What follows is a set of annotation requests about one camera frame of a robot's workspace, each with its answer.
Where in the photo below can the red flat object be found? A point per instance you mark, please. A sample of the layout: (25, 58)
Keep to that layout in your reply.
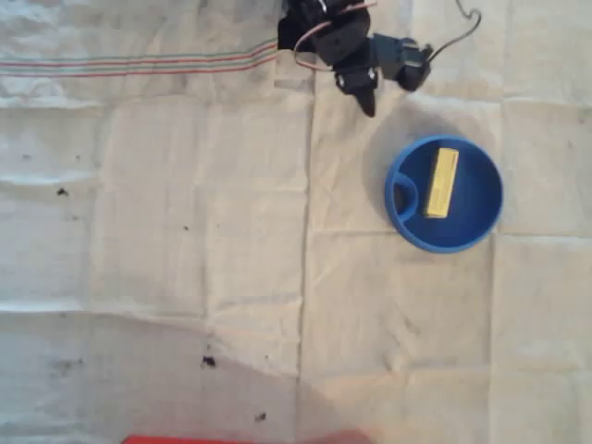
(208, 440)

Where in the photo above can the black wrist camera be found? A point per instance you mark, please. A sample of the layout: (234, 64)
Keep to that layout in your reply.
(414, 71)

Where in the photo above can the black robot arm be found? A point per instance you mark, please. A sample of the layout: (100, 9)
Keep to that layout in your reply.
(337, 32)

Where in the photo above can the white creased cloth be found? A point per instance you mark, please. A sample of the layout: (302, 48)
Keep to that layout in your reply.
(208, 208)

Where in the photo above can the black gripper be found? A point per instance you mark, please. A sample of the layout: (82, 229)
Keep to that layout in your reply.
(357, 81)

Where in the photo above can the yellow rectangular block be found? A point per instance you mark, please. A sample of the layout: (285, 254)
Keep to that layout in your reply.
(441, 185)

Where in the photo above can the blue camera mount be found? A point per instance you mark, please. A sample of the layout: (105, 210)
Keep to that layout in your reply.
(386, 53)

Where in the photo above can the white cloth with coloured stripes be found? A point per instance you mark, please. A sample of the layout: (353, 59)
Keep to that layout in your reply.
(139, 28)

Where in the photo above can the blue round bowl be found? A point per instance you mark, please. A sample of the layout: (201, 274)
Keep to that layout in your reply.
(472, 208)

